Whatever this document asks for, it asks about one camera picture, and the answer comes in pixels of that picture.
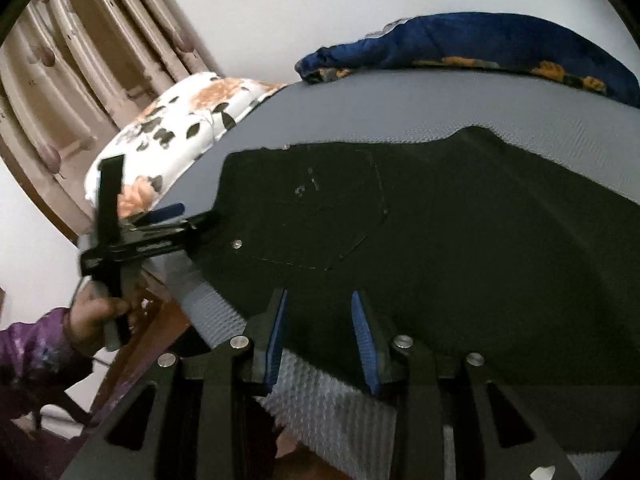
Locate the black pants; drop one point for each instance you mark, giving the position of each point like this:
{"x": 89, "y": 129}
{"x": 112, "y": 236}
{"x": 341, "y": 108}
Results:
{"x": 468, "y": 244}

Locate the purple patterned clothing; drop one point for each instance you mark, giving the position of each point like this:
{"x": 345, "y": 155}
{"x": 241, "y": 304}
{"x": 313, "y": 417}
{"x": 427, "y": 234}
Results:
{"x": 37, "y": 361}

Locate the grey textured mattress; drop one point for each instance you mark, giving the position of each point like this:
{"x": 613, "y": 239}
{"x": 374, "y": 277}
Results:
{"x": 588, "y": 134}

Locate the person's left hand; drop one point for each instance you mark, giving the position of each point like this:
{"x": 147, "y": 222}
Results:
{"x": 90, "y": 313}

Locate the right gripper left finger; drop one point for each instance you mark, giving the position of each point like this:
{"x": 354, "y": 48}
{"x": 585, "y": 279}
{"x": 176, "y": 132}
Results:
{"x": 266, "y": 331}

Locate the blue patterned pillow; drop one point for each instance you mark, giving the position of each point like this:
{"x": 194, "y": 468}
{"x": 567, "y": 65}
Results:
{"x": 499, "y": 42}

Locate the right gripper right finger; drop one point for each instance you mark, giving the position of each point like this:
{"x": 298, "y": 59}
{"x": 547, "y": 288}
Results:
{"x": 372, "y": 344}

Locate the white floral pillow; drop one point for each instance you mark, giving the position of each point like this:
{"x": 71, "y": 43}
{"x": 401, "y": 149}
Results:
{"x": 172, "y": 133}

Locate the beige curtain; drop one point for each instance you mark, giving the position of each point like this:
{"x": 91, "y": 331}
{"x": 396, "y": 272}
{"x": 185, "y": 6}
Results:
{"x": 73, "y": 73}

